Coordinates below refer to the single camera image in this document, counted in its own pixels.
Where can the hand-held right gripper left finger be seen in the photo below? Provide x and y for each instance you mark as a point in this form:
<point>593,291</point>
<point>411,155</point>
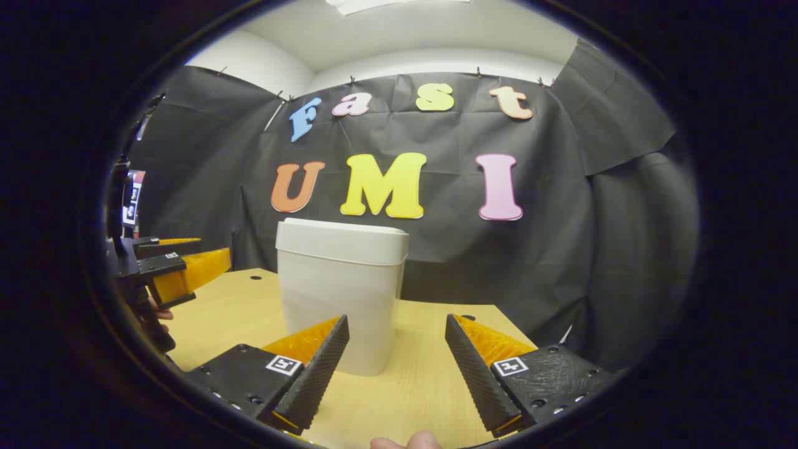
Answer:
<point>312,380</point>

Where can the black backdrop cloth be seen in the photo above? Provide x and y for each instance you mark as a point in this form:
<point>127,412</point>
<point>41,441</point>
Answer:
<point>548,249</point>

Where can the computer monitor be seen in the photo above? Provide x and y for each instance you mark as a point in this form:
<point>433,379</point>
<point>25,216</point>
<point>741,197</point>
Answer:
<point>132,202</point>

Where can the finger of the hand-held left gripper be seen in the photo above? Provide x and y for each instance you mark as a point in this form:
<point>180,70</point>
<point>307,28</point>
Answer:
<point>187,271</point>
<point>153,247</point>

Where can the white desktop garbage bin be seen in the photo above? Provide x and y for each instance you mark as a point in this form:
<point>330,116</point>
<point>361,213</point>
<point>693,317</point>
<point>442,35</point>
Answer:
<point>336,280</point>

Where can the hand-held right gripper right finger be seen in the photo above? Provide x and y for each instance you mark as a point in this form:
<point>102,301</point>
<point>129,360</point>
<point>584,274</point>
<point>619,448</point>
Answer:
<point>480,380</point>

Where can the wooden desktop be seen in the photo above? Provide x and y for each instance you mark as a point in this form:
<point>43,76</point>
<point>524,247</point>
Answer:
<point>405,386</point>

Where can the ceiling light panel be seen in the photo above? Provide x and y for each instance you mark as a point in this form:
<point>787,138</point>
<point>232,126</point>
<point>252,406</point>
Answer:
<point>368,5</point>

